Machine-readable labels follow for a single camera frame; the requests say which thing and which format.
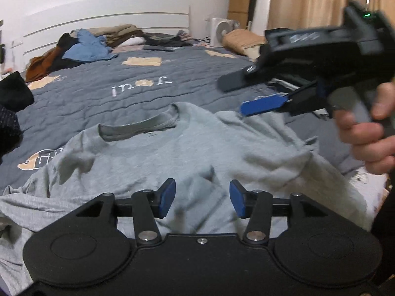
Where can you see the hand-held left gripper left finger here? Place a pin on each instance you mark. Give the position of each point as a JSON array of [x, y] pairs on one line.
[[168, 197]]

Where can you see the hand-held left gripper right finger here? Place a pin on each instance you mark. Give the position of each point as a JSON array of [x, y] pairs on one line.
[[237, 199]]

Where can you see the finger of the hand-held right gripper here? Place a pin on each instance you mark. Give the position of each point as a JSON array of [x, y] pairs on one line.
[[237, 80], [262, 104]]

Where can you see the grey t-shirt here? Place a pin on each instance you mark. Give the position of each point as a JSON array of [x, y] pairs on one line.
[[185, 148]]

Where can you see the stack of folded dark clothes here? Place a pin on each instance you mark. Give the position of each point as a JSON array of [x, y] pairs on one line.
[[301, 80]]

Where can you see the khaki folded clothes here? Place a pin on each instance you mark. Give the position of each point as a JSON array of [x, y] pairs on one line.
[[120, 30]]

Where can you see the person's right hand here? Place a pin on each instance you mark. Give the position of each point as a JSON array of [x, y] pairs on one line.
[[370, 151]]

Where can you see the cream folded cloth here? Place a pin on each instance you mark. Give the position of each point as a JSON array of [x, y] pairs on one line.
[[253, 51]]

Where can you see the beige knitted sweater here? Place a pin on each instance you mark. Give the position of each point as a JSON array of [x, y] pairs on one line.
[[243, 38]]

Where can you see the white box fan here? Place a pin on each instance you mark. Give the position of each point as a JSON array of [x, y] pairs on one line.
[[220, 30]]

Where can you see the grey printed quilt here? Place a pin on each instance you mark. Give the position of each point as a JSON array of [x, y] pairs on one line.
[[185, 74]]

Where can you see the beige curtain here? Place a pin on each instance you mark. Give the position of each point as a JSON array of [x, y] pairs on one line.
[[308, 0]]

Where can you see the striped pillow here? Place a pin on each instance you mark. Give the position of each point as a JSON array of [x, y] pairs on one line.
[[183, 34]]

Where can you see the white rolled garment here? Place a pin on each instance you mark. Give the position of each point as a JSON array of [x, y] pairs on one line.
[[134, 40]]

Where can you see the cartoon print mattress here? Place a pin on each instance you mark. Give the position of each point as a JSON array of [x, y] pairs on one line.
[[370, 191]]

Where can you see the white bed headboard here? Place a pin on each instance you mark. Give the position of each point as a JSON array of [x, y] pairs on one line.
[[108, 12]]

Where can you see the person's dark-clothed torso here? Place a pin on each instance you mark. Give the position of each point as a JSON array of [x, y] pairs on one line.
[[385, 222]]

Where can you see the blue denim garment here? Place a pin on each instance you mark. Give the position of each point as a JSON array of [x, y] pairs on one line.
[[89, 51]]

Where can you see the small black garment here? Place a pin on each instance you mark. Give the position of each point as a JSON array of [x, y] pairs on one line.
[[64, 40]]

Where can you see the brown garment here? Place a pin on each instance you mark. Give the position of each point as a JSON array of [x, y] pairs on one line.
[[40, 64]]

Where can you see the black crumpled garment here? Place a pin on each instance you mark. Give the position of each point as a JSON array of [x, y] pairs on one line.
[[15, 91]]

